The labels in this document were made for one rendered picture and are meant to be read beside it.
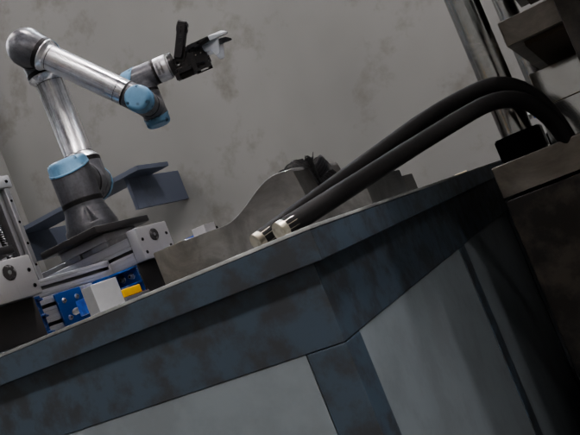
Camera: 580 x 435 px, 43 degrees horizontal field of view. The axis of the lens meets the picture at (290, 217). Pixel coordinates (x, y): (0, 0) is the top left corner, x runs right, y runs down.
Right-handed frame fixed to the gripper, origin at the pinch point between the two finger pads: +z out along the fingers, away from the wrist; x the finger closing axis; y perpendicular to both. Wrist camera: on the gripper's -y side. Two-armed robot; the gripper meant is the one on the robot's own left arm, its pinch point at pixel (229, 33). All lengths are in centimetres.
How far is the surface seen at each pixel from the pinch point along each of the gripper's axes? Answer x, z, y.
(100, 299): 107, -33, 49
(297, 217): 123, 3, 47
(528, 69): 16, 74, 44
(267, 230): 118, -2, 48
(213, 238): 75, -17, 49
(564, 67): 51, 71, 45
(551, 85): 50, 67, 48
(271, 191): 80, -2, 44
